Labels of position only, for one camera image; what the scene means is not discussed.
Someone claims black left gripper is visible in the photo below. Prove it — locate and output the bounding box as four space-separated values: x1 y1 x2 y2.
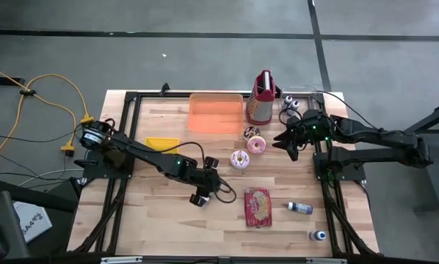
188 155 226 208

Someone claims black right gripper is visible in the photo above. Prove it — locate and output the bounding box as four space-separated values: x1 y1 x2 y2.
271 109 326 163

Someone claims pink frosted donut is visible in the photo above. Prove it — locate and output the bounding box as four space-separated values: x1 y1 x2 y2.
247 135 267 155

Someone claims chocolate sprinkle donut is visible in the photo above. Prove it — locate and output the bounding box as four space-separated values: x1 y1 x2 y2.
242 125 261 142

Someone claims lavender frosted donut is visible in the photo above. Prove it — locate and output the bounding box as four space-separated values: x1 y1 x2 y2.
230 150 250 170

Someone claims red popcorn bag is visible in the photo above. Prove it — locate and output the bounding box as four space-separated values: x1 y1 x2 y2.
243 187 273 228

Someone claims red metal box grater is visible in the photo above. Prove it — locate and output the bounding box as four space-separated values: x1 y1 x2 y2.
245 69 277 126

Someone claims clear plastic tray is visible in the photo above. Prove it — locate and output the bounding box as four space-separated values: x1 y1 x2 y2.
277 84 325 142

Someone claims yellow plastic basket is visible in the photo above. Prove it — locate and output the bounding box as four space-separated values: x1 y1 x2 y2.
145 137 181 155

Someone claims orange translucent plastic bin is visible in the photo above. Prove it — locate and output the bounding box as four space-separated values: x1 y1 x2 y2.
188 92 244 135

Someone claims white cardboard box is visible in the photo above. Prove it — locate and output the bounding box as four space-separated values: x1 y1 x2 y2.
12 200 54 243

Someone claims black equipment stand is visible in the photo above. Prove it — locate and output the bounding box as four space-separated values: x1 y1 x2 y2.
0 172 79 260

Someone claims black flat floor bar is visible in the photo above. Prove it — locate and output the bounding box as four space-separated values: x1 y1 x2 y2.
0 76 26 87

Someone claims black looped wrist cable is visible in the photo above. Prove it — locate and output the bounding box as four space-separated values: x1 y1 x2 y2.
173 141 239 205

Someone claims black power cable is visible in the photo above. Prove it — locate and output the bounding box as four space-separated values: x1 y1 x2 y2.
316 89 384 131

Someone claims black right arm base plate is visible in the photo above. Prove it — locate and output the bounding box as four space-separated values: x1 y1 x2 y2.
313 152 367 183

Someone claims black aluminium table frame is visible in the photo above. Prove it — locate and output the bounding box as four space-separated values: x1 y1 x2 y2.
72 83 380 257

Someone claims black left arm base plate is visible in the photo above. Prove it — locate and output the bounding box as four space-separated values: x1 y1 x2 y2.
74 150 136 180

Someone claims yellow extension cable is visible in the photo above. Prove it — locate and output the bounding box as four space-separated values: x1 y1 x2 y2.
0 62 77 157
0 73 95 168

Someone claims grey floor cable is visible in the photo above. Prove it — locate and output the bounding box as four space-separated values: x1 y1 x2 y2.
17 167 87 187

